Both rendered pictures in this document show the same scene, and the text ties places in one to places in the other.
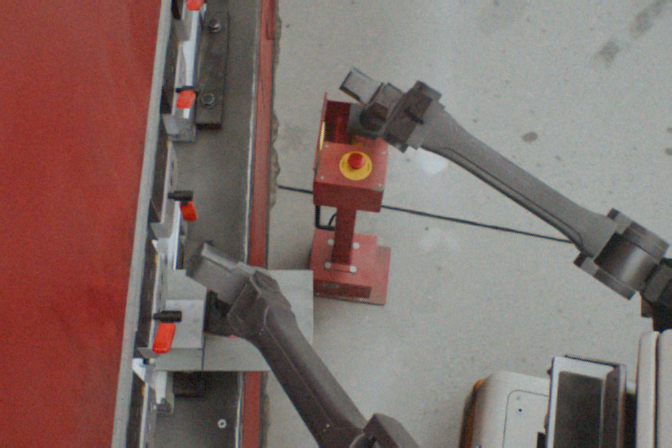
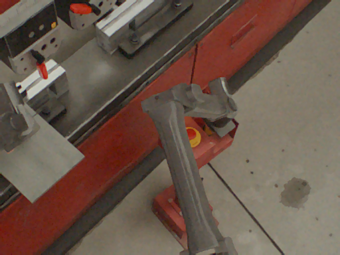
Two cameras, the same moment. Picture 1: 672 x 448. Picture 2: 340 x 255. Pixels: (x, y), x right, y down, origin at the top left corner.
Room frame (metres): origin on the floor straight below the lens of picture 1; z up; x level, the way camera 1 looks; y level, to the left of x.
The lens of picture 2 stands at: (0.17, -0.52, 2.26)
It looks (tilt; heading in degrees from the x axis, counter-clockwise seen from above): 65 degrees down; 40
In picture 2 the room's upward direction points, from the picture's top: 8 degrees clockwise
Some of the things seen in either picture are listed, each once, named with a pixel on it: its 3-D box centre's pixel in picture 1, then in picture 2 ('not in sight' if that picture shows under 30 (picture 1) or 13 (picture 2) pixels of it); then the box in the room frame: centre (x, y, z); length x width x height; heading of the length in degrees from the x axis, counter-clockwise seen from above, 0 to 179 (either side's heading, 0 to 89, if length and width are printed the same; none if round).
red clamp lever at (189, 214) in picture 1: (183, 206); (40, 65); (0.52, 0.26, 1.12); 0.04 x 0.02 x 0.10; 95
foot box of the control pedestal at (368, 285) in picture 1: (350, 264); (186, 212); (0.86, -0.05, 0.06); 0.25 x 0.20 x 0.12; 87
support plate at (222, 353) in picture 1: (236, 319); (24, 147); (0.38, 0.16, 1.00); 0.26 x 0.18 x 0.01; 95
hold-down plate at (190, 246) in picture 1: (194, 315); (21, 135); (0.41, 0.25, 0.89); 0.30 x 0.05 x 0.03; 5
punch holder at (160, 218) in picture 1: (140, 179); (24, 32); (0.54, 0.32, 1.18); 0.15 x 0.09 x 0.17; 5
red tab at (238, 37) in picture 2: (271, 10); (245, 31); (1.40, 0.24, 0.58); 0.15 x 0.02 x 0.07; 5
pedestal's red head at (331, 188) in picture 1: (353, 153); (197, 131); (0.87, -0.02, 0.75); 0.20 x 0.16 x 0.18; 177
